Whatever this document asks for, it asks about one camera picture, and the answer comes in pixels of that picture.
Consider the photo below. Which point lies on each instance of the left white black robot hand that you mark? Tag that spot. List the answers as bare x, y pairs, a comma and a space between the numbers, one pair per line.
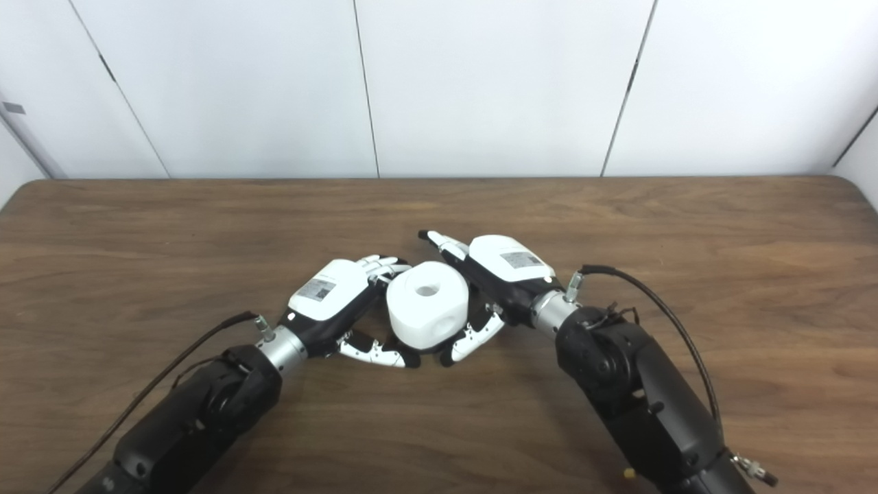
329, 298

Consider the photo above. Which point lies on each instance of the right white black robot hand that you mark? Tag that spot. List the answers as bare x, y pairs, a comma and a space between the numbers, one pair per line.
511, 271

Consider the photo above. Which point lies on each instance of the round white plastic piece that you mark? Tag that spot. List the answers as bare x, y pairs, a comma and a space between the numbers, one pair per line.
425, 315

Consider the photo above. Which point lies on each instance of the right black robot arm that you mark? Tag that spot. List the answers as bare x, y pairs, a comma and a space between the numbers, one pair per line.
631, 384

